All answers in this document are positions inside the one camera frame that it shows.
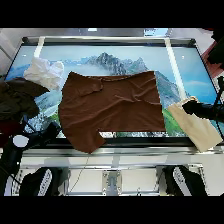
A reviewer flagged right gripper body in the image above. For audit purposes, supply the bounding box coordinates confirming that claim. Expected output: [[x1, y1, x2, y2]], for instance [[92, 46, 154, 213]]
[[182, 99, 202, 117]]

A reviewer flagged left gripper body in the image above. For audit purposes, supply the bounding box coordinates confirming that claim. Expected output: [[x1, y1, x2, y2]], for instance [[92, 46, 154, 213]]
[[40, 121, 63, 142]]

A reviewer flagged brown T-shirt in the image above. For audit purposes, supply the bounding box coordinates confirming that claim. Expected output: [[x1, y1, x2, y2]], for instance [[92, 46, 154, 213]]
[[57, 70, 167, 155]]

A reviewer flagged beige garment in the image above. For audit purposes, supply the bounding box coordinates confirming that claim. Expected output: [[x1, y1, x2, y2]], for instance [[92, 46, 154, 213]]
[[166, 96, 224, 153]]

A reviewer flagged red garment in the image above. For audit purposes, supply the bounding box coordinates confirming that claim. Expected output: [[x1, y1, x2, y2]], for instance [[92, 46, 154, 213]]
[[0, 119, 26, 148]]

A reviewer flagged dark brown garment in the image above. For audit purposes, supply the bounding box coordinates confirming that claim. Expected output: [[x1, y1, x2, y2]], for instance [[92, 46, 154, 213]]
[[0, 77, 51, 122]]

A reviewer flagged white garment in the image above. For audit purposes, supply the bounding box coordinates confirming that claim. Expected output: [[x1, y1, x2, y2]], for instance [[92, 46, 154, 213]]
[[22, 56, 65, 92]]

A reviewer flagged black cable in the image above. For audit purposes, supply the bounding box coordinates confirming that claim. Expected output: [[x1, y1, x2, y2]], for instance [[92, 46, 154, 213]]
[[68, 155, 90, 195]]

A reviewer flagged silver frame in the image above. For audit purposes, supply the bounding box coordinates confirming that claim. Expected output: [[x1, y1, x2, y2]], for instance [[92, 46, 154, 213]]
[[0, 35, 224, 196]]

